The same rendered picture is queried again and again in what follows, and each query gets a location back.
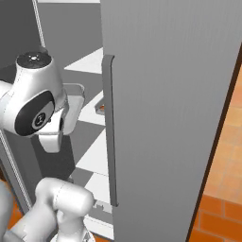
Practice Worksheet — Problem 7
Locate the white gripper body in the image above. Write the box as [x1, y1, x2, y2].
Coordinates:
[37, 109, 66, 154]

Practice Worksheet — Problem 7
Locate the grey translucent food container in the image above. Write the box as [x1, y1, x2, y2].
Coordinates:
[62, 82, 86, 137]

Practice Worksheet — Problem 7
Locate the white freezer rack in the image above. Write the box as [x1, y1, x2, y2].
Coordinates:
[75, 128, 110, 178]
[63, 46, 105, 76]
[83, 172, 112, 206]
[78, 90, 107, 127]

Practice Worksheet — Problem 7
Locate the container with orange food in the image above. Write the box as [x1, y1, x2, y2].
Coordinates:
[94, 94, 107, 117]

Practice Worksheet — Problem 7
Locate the white freezer drawer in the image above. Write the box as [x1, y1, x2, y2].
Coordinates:
[82, 201, 115, 241]

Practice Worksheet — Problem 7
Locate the grey freezer door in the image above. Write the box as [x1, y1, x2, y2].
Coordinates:
[99, 0, 242, 242]

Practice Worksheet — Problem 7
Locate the grey door with white gasket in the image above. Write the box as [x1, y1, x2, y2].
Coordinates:
[0, 0, 45, 216]

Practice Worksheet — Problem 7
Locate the dark grey door handle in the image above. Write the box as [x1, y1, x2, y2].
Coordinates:
[101, 54, 120, 208]

